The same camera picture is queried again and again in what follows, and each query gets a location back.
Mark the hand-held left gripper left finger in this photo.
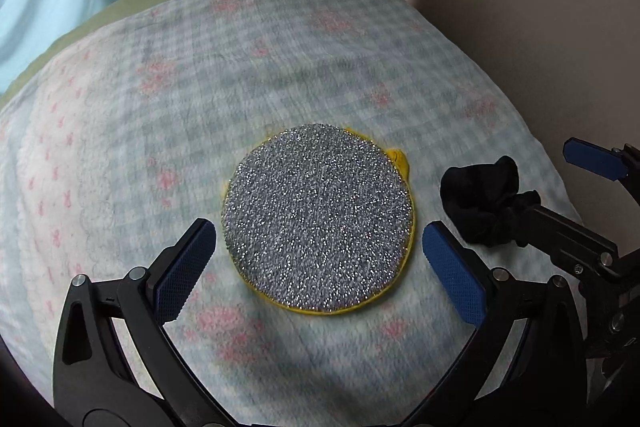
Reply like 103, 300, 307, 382
52, 218, 236, 427

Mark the checked floral blanket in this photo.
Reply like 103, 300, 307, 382
0, 0, 587, 427

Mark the round silver scrubber yellow rim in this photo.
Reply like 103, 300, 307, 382
221, 123, 417, 315

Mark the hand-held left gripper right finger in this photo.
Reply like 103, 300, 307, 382
400, 221, 589, 427

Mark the black scrunchie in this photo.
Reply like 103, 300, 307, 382
439, 155, 542, 248

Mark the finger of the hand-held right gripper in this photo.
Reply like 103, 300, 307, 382
562, 137, 640, 182
520, 202, 621, 280

